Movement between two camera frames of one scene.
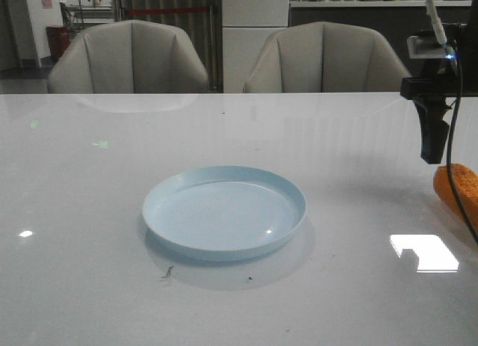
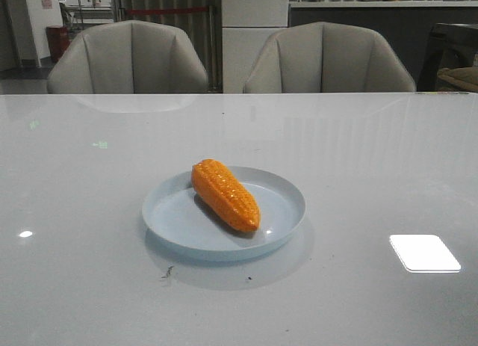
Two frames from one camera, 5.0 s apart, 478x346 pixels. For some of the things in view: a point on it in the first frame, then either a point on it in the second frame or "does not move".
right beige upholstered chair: x=325 y=57 does not move
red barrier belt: x=164 y=10 does not move
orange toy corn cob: x=466 y=180 -> x=215 y=187
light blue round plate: x=222 y=213 does not move
